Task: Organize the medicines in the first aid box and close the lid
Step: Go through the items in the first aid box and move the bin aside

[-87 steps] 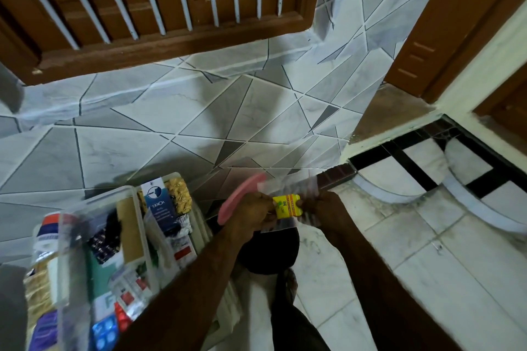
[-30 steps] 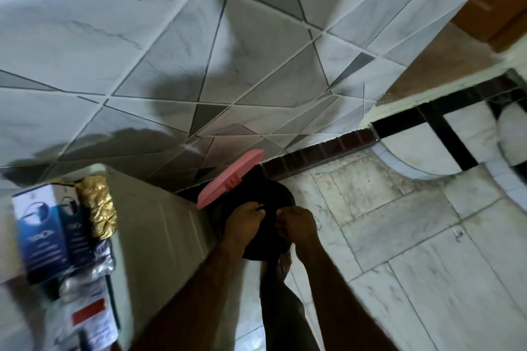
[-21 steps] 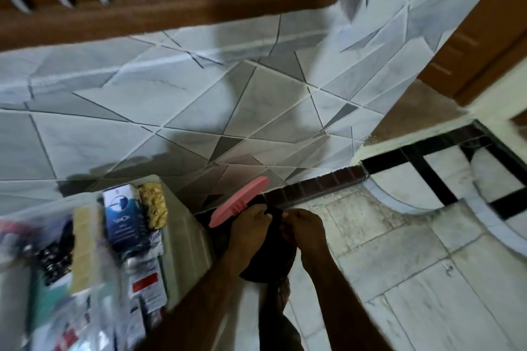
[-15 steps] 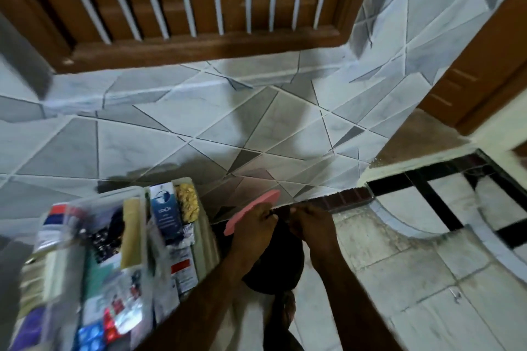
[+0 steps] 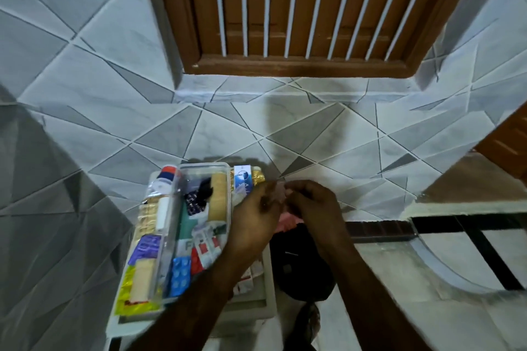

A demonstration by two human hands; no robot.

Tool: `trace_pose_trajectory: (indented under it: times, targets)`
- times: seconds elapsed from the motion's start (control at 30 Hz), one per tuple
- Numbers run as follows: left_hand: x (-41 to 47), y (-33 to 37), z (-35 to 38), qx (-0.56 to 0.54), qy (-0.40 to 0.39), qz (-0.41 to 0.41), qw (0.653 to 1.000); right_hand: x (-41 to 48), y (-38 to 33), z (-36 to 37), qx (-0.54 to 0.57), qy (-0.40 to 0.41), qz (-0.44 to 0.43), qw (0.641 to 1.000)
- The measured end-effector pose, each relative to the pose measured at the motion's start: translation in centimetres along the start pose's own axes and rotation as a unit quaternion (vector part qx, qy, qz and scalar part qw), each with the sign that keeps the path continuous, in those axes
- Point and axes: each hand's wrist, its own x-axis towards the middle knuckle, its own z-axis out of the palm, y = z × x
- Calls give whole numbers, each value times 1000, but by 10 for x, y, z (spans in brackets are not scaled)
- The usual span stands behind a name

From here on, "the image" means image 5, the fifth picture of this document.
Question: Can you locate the white red-blue label medicine bottle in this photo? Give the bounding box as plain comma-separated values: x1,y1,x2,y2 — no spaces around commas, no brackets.
146,165,182,199

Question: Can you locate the clear plastic first aid box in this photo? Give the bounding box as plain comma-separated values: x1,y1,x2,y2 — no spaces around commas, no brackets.
150,162,264,306

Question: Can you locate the beige tablet strip pack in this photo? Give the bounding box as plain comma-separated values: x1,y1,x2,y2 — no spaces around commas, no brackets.
136,198,159,236

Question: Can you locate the person's left forearm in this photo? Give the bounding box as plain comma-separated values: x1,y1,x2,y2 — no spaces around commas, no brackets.
139,239,264,351

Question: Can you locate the yellow sachet pack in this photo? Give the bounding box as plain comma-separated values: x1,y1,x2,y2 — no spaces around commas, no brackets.
114,264,164,318

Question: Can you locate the person's right hand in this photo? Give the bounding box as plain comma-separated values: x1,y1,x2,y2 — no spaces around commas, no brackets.
284,179,351,257

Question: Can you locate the brown wooden door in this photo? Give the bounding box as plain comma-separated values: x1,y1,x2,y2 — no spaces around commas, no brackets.
475,101,527,189

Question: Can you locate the person's left hand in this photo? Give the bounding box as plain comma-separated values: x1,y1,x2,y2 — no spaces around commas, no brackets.
224,180,285,265

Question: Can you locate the pink lidded trash bin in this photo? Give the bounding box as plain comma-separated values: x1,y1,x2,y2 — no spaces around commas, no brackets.
270,214,338,303

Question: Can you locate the black strap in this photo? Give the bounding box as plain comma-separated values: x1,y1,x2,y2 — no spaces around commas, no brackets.
193,178,214,203

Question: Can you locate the white plastic drawer cabinet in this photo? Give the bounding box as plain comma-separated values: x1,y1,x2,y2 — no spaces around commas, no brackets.
105,165,277,339

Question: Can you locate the white blue medicine box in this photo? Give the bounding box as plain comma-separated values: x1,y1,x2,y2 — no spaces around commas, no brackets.
233,165,254,195

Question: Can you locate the black bin liner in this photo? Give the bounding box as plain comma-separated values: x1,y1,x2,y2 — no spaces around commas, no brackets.
270,225,337,303

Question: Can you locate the purple tablet strip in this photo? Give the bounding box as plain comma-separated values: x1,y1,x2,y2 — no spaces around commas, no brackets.
127,234,162,266

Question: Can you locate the dark shoe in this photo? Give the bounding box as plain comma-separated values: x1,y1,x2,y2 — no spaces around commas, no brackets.
284,303,321,351

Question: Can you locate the white bandage roll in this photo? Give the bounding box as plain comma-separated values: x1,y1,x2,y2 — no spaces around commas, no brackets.
155,196,170,234

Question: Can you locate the brown barred wooden window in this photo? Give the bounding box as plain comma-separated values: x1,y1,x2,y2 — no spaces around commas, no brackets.
150,0,491,79

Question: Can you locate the person's right forearm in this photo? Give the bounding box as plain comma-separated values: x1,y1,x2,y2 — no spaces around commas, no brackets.
325,235,433,351

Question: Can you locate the blue tablet blister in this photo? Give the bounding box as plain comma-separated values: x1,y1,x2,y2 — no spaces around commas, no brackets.
169,256,192,298

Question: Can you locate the beige bandage roll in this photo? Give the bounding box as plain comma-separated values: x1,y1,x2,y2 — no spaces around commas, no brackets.
208,172,229,224

